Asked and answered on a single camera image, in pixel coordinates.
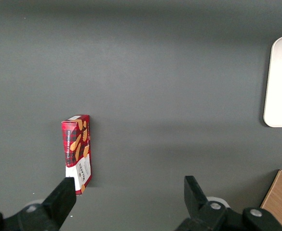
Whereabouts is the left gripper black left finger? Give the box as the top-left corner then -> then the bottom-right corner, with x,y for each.
3,177 -> 77,231

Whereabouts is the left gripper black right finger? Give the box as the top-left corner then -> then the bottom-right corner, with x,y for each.
175,175 -> 243,231

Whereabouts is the red shortbread biscuit box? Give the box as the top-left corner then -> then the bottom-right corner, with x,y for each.
61,114 -> 94,196

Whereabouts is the wooden drawer cabinet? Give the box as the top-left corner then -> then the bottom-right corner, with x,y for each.
259,169 -> 282,231

